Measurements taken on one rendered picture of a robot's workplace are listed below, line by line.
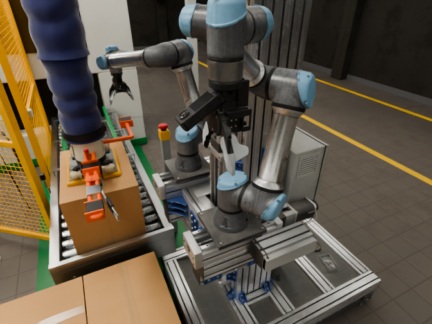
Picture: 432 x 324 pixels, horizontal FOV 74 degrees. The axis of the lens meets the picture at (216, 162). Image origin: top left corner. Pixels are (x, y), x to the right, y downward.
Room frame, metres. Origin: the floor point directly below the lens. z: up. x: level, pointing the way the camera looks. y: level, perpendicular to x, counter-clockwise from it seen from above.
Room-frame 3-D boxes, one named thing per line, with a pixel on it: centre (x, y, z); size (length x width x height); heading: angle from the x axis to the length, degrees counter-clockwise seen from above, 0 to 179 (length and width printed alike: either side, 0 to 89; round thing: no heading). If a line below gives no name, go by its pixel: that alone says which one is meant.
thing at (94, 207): (0.94, 0.51, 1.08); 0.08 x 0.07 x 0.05; 24
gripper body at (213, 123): (0.62, -0.03, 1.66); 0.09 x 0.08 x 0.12; 116
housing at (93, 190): (1.06, 0.56, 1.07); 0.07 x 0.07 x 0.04; 24
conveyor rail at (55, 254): (2.09, 1.38, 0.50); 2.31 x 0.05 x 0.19; 26
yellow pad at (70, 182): (1.45, 0.84, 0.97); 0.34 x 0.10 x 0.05; 24
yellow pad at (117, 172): (1.53, 0.66, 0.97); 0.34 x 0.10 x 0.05; 24
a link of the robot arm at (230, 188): (0.91, -0.07, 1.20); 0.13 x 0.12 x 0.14; 56
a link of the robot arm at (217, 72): (0.62, -0.02, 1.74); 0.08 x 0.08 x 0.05
